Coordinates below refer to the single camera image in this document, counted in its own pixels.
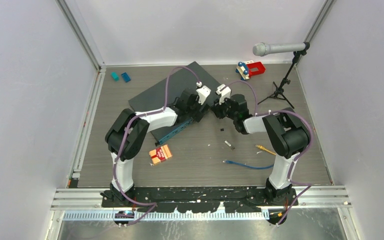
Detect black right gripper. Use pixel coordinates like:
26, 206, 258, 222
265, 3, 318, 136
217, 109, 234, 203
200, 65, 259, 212
211, 94, 238, 121

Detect silver SFP transceiver module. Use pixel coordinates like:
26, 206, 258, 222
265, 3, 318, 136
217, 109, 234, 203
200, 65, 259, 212
224, 140, 235, 150

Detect dark network switch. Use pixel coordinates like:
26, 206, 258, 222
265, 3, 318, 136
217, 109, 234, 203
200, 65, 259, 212
128, 61, 222, 147

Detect yellow ethernet cable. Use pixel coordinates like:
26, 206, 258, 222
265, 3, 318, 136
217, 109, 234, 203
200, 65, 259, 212
255, 144, 277, 156

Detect blue ethernet cable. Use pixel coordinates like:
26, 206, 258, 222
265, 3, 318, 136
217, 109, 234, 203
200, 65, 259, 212
222, 159, 274, 171

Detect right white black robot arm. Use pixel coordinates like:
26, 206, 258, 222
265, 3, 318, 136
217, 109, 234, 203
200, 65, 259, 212
212, 94, 312, 205

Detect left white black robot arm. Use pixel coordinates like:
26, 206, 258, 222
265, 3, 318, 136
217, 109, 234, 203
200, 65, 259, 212
104, 86, 211, 207

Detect red white blue toy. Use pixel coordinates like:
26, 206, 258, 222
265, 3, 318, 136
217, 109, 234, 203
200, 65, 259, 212
235, 60, 266, 81

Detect red and gold card box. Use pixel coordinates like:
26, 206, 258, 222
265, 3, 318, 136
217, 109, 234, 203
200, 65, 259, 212
148, 144, 173, 166

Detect black microphone tripod stand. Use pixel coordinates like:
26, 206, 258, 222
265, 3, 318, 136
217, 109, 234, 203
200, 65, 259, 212
257, 41, 311, 109

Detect grey microphone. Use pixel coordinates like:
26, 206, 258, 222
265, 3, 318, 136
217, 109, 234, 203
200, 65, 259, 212
252, 42, 309, 57

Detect blue plastic block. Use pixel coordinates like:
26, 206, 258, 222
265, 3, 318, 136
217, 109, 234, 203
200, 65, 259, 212
120, 72, 131, 83

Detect teal plastic block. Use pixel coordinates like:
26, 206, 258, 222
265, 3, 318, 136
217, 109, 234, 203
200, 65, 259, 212
110, 72, 120, 82

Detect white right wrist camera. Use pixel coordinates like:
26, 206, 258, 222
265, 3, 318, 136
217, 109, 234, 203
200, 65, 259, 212
215, 84, 232, 105

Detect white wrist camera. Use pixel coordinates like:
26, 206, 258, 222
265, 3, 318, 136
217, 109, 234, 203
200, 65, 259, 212
215, 84, 232, 105
196, 85, 211, 105

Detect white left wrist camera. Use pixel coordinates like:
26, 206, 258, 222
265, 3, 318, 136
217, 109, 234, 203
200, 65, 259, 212
196, 85, 211, 105

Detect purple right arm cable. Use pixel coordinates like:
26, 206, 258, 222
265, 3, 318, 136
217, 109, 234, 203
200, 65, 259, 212
216, 80, 314, 226

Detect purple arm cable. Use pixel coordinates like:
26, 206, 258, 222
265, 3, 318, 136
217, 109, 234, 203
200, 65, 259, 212
216, 80, 314, 226
113, 66, 203, 226

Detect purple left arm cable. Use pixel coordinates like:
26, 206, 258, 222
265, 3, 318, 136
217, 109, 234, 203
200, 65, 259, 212
113, 66, 203, 226

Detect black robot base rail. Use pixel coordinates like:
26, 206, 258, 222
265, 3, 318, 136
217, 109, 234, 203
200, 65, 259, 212
100, 186, 298, 213

